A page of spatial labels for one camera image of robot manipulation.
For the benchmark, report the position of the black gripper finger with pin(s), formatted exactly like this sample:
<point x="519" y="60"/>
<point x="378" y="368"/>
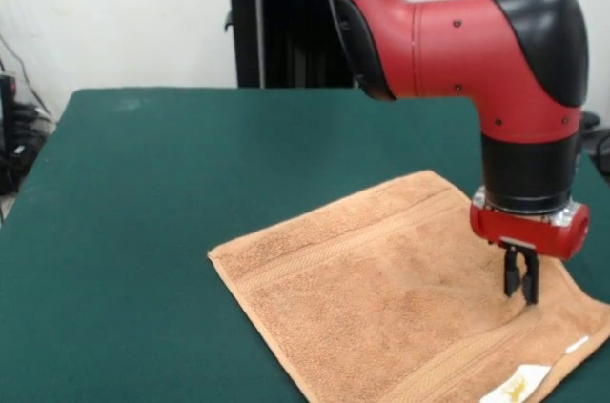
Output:
<point x="513" y="274"/>
<point x="531" y="279"/>

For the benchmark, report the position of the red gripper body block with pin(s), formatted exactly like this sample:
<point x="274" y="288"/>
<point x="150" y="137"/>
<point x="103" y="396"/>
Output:
<point x="529" y="234"/>

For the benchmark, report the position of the tan terry towel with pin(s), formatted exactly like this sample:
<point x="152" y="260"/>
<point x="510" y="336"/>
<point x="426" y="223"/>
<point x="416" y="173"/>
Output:
<point x="357" y="303"/>

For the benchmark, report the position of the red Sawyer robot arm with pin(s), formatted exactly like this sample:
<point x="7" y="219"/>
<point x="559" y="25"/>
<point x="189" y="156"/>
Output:
<point x="453" y="50"/>

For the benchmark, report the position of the black office chair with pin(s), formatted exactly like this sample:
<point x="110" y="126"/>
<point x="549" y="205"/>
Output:
<point x="601" y="141"/>

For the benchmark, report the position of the dark green table cloth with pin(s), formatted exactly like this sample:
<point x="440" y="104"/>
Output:
<point x="119" y="231"/>

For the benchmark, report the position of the black equipment box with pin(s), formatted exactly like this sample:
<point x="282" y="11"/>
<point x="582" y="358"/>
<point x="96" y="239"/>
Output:
<point x="7" y="112"/>

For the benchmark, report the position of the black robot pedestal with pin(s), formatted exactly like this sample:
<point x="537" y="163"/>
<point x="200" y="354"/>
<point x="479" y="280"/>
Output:
<point x="286" y="41"/>

